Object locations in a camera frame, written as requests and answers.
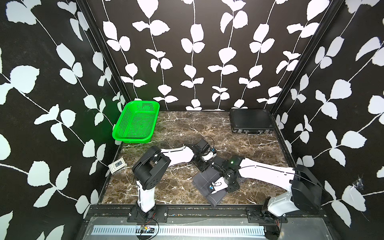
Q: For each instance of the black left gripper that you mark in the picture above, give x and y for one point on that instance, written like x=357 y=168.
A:
x=205 y=167

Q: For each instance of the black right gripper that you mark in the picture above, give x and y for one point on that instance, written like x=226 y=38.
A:
x=232 y=188

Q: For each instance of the grey checked pillowcase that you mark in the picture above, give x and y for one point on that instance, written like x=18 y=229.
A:
x=210 y=183

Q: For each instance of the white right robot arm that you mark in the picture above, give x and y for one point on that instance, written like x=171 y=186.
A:
x=303 y=190

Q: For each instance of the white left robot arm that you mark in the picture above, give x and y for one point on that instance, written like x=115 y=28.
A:
x=151 y=167

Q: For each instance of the black hard carrying case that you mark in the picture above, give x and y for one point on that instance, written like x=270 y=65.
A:
x=251 y=121

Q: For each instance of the green plastic basket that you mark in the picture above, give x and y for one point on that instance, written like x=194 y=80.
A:
x=136 y=124

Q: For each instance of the small white digital meter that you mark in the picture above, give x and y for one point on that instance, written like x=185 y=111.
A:
x=117 y=165

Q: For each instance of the small circuit board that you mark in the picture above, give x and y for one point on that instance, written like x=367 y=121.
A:
x=146 y=230

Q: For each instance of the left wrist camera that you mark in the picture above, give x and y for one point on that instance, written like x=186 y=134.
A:
x=212 y=154

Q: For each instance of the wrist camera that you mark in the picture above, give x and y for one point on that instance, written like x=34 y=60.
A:
x=212 y=154
x=217 y=186

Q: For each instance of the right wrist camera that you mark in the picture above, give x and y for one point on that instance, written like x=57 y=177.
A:
x=217 y=186

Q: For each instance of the black front mounting rail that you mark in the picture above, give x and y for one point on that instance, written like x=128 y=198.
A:
x=251 y=214

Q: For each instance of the white slotted cable duct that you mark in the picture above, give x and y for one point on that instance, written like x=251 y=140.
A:
x=190 y=231

